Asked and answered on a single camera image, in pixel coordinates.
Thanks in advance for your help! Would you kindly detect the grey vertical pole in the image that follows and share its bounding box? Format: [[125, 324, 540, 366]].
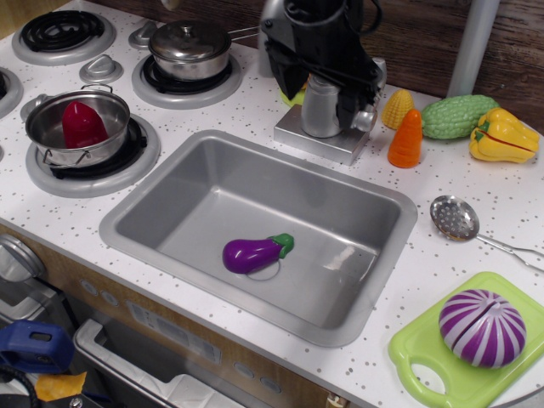
[[446, 0, 501, 98]]

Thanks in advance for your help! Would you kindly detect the green toy bitter gourd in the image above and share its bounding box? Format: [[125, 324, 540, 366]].
[[422, 94, 500, 140]]

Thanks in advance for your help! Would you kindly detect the grey stove knob upper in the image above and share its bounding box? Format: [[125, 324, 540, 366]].
[[128, 21, 158, 50]]

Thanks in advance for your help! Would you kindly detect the red toy pepper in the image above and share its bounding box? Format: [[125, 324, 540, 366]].
[[62, 101, 108, 149]]

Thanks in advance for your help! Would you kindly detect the grey round front knob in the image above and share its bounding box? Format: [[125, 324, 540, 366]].
[[1, 234, 46, 283]]

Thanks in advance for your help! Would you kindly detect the grey plastic sink basin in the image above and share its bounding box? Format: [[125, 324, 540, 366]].
[[99, 130, 417, 348]]

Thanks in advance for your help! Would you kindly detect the steel slotted spoon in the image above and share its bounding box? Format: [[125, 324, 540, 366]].
[[429, 195, 543, 273]]

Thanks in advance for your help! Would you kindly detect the yellow toy bell pepper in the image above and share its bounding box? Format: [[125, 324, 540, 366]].
[[468, 107, 540, 163]]

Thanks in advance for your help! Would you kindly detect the steel pot with lid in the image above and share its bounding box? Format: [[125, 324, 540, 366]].
[[148, 20, 258, 81]]

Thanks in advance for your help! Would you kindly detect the orange toy carrot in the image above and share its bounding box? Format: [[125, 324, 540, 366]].
[[388, 109, 423, 168]]

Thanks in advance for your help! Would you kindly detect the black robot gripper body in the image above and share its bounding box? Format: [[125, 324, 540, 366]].
[[259, 1, 383, 94]]

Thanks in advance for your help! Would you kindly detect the back right stove burner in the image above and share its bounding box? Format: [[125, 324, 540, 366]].
[[132, 56, 242, 110]]

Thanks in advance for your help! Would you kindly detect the front right stove burner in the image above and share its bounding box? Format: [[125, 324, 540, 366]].
[[25, 115, 160, 199]]

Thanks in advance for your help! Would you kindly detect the purple striped toy onion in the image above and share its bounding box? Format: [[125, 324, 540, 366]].
[[439, 289, 527, 369]]

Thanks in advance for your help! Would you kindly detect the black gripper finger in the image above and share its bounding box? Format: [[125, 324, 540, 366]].
[[336, 85, 377, 128], [265, 44, 309, 99]]

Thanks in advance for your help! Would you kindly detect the small green plate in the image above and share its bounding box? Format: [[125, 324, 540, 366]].
[[280, 86, 306, 107]]

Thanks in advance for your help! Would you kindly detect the far left stove burner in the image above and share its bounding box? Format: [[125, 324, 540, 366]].
[[0, 68, 24, 118]]

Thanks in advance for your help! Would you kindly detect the open steel pot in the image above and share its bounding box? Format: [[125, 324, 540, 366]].
[[25, 85, 131, 168]]

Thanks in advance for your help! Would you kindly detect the yellow tape piece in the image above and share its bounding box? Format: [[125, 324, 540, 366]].
[[35, 371, 88, 402]]

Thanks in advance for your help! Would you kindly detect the green plastic cutting board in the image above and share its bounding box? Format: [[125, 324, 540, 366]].
[[388, 272, 543, 407]]

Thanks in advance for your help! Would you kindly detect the grey stove knob middle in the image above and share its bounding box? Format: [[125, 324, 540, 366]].
[[79, 54, 124, 84]]

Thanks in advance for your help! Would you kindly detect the blue clamp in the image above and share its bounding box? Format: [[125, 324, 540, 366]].
[[1, 320, 75, 374]]

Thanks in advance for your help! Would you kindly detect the back left stove burner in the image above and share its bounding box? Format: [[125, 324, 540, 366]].
[[12, 10, 116, 66]]

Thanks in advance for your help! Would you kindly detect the stove burner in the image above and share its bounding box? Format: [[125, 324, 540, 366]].
[[132, 56, 242, 110], [12, 10, 116, 66], [0, 68, 24, 118], [25, 115, 160, 199]]

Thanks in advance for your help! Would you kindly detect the silver toy faucet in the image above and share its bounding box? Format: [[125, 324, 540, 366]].
[[258, 0, 388, 167]]

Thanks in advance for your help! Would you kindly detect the silver oven door handle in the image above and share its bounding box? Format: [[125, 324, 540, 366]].
[[73, 320, 241, 407]]

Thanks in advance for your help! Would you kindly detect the yellow toy corn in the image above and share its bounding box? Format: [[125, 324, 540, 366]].
[[381, 89, 415, 130]]

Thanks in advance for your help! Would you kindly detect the purple toy eggplant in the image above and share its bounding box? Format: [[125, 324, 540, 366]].
[[222, 233, 295, 275]]

